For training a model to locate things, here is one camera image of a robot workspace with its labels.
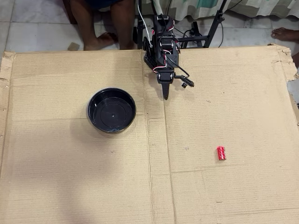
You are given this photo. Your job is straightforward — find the dark blue shorts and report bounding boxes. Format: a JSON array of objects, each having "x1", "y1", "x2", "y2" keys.
[{"x1": 85, "y1": 0, "x2": 115, "y2": 10}]

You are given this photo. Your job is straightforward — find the red lego block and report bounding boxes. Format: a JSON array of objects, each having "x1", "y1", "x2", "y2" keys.
[{"x1": 216, "y1": 146, "x2": 228, "y2": 161}]

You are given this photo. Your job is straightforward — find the black tripod stand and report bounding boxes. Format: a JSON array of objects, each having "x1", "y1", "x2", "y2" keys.
[{"x1": 178, "y1": 0, "x2": 228, "y2": 49}]

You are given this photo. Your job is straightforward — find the brown corrugated cardboard sheet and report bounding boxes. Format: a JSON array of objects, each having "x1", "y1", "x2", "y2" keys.
[{"x1": 0, "y1": 43, "x2": 299, "y2": 224}]

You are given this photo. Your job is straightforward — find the thin black cable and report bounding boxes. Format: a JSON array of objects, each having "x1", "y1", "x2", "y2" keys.
[{"x1": 219, "y1": 16, "x2": 225, "y2": 48}]

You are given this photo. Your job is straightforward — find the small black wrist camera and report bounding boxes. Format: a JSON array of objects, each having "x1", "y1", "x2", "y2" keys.
[{"x1": 174, "y1": 74, "x2": 196, "y2": 89}]

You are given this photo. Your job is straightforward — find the white cable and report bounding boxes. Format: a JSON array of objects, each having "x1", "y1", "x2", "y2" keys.
[{"x1": 137, "y1": 0, "x2": 153, "y2": 45}]

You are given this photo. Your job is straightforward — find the bare right leg of person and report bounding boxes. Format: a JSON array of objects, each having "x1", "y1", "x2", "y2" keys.
[{"x1": 69, "y1": 0, "x2": 119, "y2": 51}]

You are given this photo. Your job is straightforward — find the black camera cable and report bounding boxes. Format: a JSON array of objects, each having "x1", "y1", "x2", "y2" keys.
[{"x1": 172, "y1": 58, "x2": 190, "y2": 78}]

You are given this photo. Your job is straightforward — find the bare leg of person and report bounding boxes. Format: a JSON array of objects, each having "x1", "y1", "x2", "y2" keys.
[
  {"x1": 69, "y1": 0, "x2": 119, "y2": 51},
  {"x1": 110, "y1": 0, "x2": 138, "y2": 50}
]

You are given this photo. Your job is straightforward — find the bare left leg of person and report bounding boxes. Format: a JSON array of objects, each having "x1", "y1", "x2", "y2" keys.
[{"x1": 110, "y1": 0, "x2": 138, "y2": 50}]

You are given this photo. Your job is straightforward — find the bare foot of bystander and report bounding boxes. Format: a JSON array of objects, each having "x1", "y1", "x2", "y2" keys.
[{"x1": 271, "y1": 27, "x2": 299, "y2": 43}]

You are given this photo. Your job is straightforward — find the black round plastic bin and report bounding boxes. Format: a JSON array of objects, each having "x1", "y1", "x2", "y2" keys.
[{"x1": 87, "y1": 87, "x2": 137, "y2": 134}]

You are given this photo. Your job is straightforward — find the black metal bracket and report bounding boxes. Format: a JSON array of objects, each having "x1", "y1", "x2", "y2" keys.
[{"x1": 133, "y1": 0, "x2": 144, "y2": 50}]

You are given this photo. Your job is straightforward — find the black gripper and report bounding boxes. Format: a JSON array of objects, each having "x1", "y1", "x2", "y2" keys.
[{"x1": 156, "y1": 71, "x2": 176, "y2": 101}]

